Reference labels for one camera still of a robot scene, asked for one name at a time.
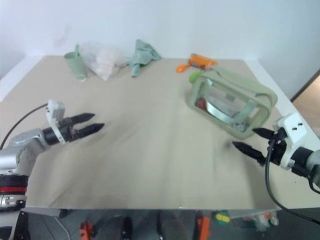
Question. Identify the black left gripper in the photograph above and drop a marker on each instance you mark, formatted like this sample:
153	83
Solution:
68	130

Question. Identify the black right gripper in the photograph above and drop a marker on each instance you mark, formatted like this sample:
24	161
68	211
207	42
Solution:
276	150

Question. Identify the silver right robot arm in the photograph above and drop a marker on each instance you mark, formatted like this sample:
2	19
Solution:
308	160

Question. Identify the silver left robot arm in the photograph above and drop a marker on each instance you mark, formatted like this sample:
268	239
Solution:
25	150

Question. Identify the small grey metal part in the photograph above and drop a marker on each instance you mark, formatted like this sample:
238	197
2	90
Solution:
238	126

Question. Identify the clear green-trimmed pouch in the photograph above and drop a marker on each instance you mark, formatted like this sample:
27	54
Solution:
240	82

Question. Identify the red object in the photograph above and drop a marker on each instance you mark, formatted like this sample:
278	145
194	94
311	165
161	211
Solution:
201	103

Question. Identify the pale green plastic cup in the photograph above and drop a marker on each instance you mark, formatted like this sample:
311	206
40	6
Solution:
75	65

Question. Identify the clear plastic bag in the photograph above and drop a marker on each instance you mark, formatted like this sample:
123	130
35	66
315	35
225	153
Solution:
105	62

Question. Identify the beige tablecloth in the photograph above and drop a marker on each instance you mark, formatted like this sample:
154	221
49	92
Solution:
150	150

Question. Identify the green yellow object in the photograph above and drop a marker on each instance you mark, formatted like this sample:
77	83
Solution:
223	217

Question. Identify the crumpled green cloth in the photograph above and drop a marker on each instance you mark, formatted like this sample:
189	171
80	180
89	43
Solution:
141	56

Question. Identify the bright green plastic spoon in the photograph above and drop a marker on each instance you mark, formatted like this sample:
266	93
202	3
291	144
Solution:
195	75

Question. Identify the orange snack packet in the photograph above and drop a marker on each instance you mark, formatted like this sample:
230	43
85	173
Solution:
200	60

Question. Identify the orange clamp under table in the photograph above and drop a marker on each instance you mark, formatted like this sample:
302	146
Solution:
86	231
203	227

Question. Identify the orange plastic spoon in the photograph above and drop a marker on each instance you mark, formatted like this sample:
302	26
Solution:
182	68

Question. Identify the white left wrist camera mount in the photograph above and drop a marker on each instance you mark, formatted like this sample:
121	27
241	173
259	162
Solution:
55	110

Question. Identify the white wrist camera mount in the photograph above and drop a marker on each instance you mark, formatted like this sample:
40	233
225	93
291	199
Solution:
292	132
55	110

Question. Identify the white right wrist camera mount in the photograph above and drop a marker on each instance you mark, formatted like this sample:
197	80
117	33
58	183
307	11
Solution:
292	132

